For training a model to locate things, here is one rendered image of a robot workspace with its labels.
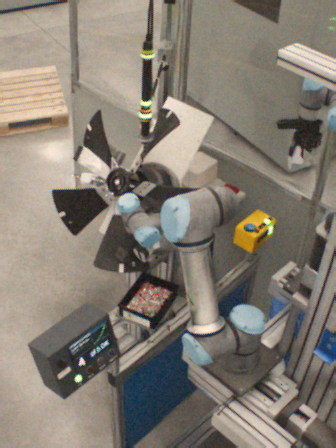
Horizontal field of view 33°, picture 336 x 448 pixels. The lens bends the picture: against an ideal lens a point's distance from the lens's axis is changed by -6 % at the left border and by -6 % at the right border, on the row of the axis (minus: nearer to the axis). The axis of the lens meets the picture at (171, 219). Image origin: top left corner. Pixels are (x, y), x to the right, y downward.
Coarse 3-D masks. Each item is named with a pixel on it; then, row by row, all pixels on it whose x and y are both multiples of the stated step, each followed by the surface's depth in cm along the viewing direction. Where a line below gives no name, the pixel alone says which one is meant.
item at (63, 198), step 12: (60, 192) 252; (72, 192) 249; (84, 192) 248; (96, 192) 246; (60, 204) 254; (72, 204) 252; (84, 204) 250; (96, 204) 250; (72, 216) 255; (84, 216) 254; (96, 216) 253; (72, 228) 257
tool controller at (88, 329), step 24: (72, 312) 183; (96, 312) 182; (48, 336) 174; (72, 336) 173; (96, 336) 179; (48, 360) 166; (72, 360) 173; (96, 360) 182; (48, 384) 178; (72, 384) 176
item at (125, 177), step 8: (120, 168) 237; (112, 176) 239; (120, 176) 237; (128, 176) 235; (136, 176) 241; (144, 176) 245; (112, 184) 239; (120, 184) 237; (128, 184) 235; (136, 184) 239; (112, 192) 238; (120, 192) 236; (128, 192) 237
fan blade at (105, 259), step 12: (120, 216) 240; (108, 228) 238; (120, 228) 239; (108, 240) 238; (120, 240) 238; (108, 252) 237; (132, 252) 239; (96, 264) 237; (108, 264) 237; (144, 264) 238
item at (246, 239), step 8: (256, 216) 249; (264, 216) 249; (240, 224) 244; (256, 224) 245; (272, 224) 247; (240, 232) 243; (248, 232) 241; (264, 232) 244; (272, 232) 251; (240, 240) 245; (248, 240) 242; (256, 240) 241; (264, 240) 248; (248, 248) 244; (256, 248) 245
